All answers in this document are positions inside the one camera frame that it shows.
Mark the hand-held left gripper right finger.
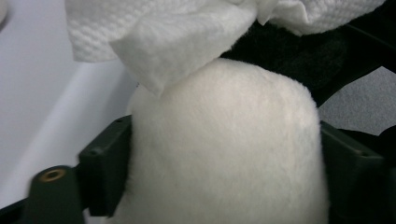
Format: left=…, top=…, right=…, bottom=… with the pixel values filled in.
left=320, top=120, right=387, bottom=224

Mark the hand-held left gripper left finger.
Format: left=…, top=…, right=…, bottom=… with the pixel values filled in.
left=78, top=115, right=134, bottom=218

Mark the panda plush toy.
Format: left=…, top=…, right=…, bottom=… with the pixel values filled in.
left=106, top=18, right=351, bottom=224

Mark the white wet wipe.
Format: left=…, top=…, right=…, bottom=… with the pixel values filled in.
left=64, top=0, right=387, bottom=97

